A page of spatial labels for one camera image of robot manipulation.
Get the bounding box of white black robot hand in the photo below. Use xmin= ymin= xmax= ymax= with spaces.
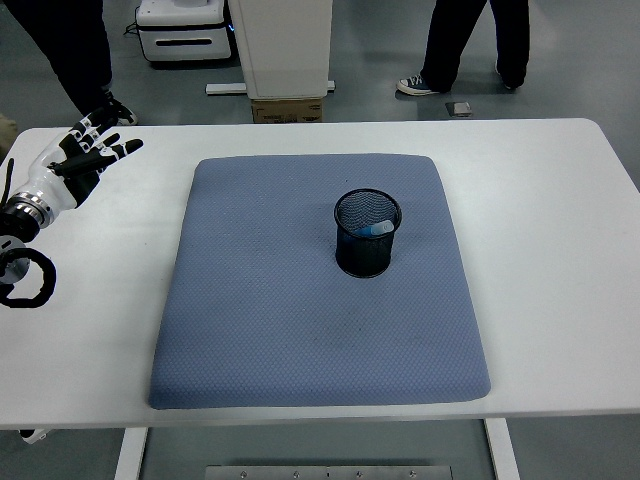
xmin=24 ymin=107 xmax=145 ymax=211

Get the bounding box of blue marker with clear cap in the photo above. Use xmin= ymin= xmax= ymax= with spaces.
xmin=352 ymin=219 xmax=396 ymax=239

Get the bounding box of black mesh pen holder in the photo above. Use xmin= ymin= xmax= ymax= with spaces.
xmin=333 ymin=187 xmax=403 ymax=280

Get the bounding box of person in dark shoes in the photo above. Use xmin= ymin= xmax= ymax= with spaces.
xmin=7 ymin=0 xmax=139 ymax=127

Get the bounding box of grey base bar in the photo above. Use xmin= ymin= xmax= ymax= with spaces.
xmin=205 ymin=79 xmax=336 ymax=97

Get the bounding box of brown cardboard box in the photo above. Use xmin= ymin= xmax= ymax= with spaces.
xmin=251 ymin=97 xmax=324 ymax=125

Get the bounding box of white cabinet column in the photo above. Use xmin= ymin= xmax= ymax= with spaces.
xmin=228 ymin=0 xmax=335 ymax=100

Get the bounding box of white table leg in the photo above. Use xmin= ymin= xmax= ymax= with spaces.
xmin=114 ymin=428 xmax=150 ymax=480
xmin=483 ymin=417 xmax=522 ymax=480

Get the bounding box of blue-grey padded mat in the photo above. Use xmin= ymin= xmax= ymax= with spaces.
xmin=147 ymin=153 xmax=492 ymax=411

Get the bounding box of grey metal plate with screws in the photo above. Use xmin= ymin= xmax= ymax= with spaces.
xmin=204 ymin=465 xmax=454 ymax=480

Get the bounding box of person in blue sneakers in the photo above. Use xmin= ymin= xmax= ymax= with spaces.
xmin=396 ymin=0 xmax=531 ymax=97

